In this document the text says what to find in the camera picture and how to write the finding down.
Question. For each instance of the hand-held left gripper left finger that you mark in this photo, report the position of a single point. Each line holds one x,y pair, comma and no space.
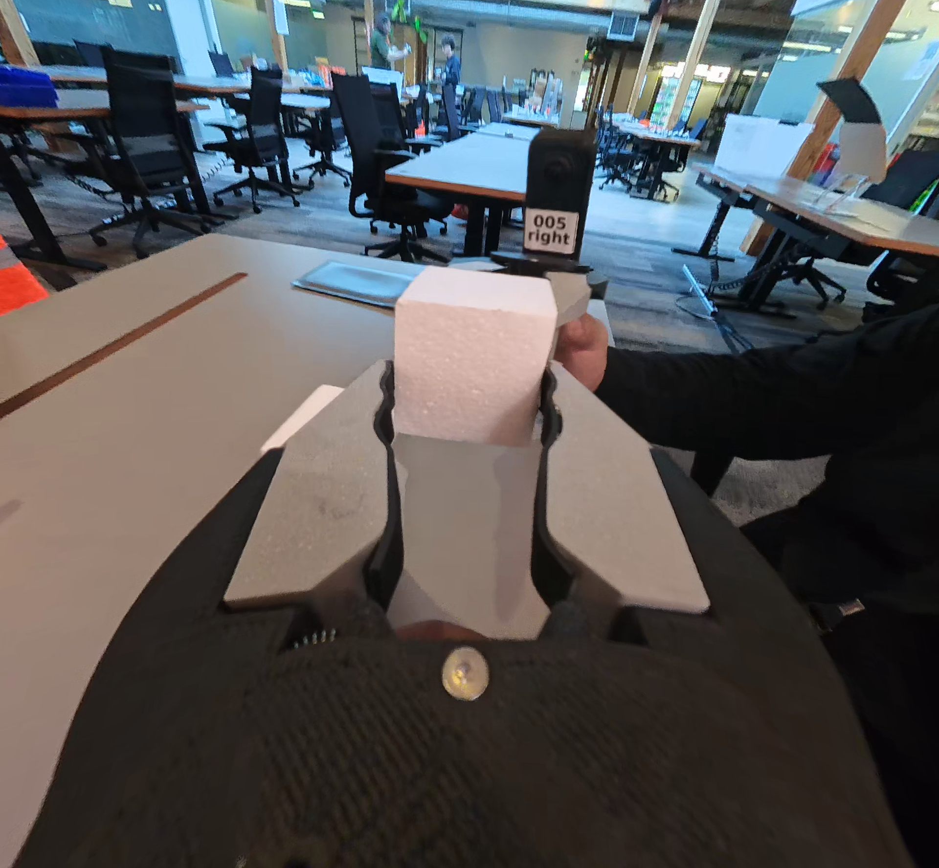
315,508

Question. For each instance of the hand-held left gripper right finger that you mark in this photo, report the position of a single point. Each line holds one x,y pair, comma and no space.
616,516

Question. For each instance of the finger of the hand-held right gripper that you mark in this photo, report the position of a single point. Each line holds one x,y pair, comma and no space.
572,296

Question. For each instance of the white hard foam cube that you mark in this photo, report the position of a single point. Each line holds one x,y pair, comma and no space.
469,354
308,409

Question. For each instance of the person's right forearm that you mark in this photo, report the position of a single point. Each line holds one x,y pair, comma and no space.
733,391

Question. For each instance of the person's right hand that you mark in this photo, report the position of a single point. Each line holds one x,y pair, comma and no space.
583,354

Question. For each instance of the white power strip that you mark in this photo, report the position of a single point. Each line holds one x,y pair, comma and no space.
697,292

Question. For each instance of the grey flat pouch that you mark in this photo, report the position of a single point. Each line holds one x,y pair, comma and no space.
345,285

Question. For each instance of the person's dark clothed body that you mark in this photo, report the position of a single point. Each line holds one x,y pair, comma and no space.
880,516

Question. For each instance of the clear acrylic stand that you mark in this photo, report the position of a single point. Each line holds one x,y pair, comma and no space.
843,197

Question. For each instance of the curved black white card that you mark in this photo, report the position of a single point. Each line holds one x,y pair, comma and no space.
862,149

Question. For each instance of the black office chair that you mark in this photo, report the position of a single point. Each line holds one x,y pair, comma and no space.
913,178

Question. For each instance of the orange traffic cone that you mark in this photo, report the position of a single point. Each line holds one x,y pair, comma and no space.
18,281

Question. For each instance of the cluster of black office chairs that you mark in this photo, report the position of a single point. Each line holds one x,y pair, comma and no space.
143,112

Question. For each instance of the blue bin stack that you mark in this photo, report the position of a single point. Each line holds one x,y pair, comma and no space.
26,87

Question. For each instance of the wooden support post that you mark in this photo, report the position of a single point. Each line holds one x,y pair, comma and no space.
865,39

